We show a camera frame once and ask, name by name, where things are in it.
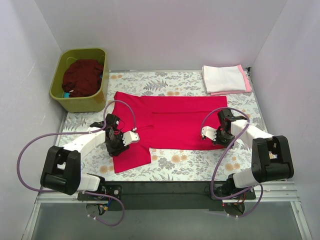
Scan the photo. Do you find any bright red t shirt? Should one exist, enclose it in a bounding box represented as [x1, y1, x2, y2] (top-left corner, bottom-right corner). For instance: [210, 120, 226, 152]
[112, 91, 227, 173]

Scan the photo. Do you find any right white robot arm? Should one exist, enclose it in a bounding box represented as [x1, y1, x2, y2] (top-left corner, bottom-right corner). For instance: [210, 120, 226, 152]
[212, 108, 294, 199]

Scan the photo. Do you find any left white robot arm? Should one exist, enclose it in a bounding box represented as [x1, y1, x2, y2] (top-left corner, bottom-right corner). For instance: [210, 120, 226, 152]
[40, 113, 140, 200]

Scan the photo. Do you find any floral patterned table mat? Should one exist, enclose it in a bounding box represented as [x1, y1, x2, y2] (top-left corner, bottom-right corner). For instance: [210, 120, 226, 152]
[49, 70, 280, 182]

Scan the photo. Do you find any olive green plastic bin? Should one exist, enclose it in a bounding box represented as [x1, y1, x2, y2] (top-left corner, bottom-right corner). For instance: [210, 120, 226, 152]
[49, 48, 109, 113]

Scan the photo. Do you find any folded pink t shirt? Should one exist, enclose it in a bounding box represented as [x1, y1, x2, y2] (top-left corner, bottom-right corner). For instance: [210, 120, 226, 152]
[208, 65, 252, 96]

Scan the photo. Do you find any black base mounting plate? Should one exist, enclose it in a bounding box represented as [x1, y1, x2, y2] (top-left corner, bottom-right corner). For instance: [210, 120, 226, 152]
[76, 181, 257, 212]

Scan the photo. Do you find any folded white t shirt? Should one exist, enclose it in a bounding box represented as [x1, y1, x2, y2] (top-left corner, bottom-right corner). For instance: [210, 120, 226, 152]
[202, 65, 247, 94]

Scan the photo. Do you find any dark maroon t shirt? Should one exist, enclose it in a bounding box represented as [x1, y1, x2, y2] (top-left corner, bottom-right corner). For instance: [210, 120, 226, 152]
[61, 59, 104, 98]

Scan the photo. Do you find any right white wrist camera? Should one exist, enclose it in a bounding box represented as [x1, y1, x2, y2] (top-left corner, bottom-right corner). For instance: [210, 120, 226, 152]
[201, 126, 217, 141]

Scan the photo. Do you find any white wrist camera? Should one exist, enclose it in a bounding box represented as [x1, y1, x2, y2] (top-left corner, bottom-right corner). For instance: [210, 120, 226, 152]
[201, 126, 217, 141]
[122, 131, 140, 146]

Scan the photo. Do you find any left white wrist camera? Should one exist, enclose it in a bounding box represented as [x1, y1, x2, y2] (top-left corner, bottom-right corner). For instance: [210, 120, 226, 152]
[122, 131, 140, 146]

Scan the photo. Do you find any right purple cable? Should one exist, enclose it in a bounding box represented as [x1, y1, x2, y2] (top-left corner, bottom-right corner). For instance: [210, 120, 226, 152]
[200, 107, 265, 219]

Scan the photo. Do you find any purple cable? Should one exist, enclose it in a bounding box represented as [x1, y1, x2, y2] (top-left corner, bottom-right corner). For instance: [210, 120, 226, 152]
[200, 107, 265, 219]
[16, 99, 138, 228]

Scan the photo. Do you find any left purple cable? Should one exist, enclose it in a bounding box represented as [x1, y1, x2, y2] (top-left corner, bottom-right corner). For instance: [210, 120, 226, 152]
[16, 99, 138, 228]

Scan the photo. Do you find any aluminium frame rail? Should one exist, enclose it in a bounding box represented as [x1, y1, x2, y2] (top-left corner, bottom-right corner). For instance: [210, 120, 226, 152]
[36, 181, 301, 203]

